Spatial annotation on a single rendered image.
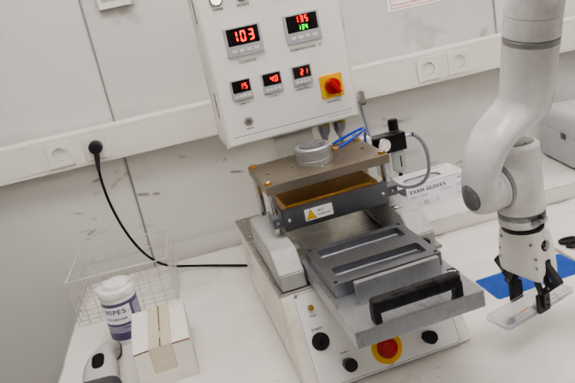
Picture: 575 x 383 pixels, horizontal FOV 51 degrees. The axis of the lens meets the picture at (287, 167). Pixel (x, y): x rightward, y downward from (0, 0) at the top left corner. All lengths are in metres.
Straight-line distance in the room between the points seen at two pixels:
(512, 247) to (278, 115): 0.59
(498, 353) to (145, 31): 1.22
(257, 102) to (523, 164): 0.60
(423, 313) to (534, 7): 0.49
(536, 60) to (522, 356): 0.55
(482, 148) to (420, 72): 0.86
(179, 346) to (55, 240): 0.74
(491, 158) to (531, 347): 0.40
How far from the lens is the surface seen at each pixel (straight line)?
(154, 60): 1.80
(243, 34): 1.38
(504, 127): 1.06
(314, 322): 1.19
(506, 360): 1.25
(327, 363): 1.20
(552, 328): 1.33
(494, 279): 1.50
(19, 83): 1.84
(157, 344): 1.33
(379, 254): 1.11
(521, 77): 1.05
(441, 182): 1.82
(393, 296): 0.95
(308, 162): 1.29
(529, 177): 1.14
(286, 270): 1.17
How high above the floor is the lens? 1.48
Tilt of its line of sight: 16 degrees down
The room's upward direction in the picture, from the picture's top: 12 degrees counter-clockwise
